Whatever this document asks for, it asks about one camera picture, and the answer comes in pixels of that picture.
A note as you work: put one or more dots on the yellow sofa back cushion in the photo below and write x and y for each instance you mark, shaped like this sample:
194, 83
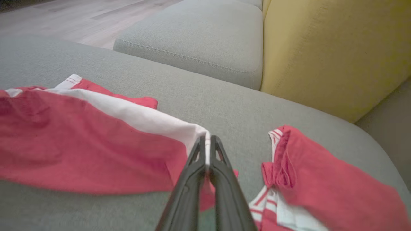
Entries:
337, 51

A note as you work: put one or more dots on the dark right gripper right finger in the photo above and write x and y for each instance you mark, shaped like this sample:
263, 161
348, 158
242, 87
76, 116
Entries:
229, 199

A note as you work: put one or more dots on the grey sofa seat cushion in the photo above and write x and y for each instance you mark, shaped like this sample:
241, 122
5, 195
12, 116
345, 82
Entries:
199, 35

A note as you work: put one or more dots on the crumpled plain red garment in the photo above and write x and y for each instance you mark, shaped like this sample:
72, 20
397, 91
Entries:
337, 192

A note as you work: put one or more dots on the red jersey with black lettering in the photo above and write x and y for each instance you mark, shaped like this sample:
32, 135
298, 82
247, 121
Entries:
80, 144

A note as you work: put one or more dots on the grey sofa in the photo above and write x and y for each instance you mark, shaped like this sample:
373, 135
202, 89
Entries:
231, 109

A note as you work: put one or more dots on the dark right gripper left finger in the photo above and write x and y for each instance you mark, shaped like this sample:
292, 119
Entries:
188, 199

